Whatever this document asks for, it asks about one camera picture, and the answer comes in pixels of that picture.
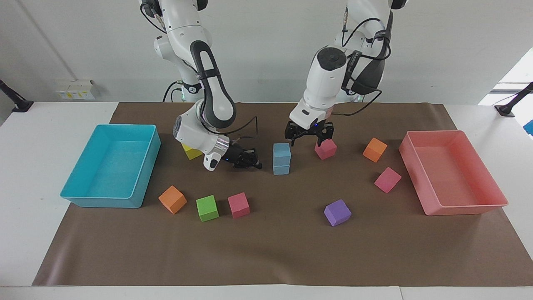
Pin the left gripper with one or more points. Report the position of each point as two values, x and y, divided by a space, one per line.
312 127

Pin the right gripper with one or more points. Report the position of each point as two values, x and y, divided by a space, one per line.
236 156

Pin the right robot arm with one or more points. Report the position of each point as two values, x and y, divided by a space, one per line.
185 37

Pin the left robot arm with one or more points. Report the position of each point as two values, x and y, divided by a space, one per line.
329 79

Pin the pink block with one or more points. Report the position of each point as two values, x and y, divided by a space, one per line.
387 180
325 150
238 206

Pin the light blue block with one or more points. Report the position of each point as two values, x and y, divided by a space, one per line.
282 150
282 167

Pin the yellow block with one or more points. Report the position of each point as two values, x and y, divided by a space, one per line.
191 153

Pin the green block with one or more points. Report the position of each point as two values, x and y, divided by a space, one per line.
207 208

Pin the orange block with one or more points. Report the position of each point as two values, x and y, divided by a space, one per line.
172 199
374 150

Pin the purple block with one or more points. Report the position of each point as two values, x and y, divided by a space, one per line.
337 213

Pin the cyan plastic bin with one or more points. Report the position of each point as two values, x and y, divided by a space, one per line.
112 166

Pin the pink plastic bin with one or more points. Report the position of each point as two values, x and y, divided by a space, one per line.
452 175

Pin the black stand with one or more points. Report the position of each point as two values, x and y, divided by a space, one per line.
16 103
509 106

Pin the white wall socket box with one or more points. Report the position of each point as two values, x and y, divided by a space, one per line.
75 89

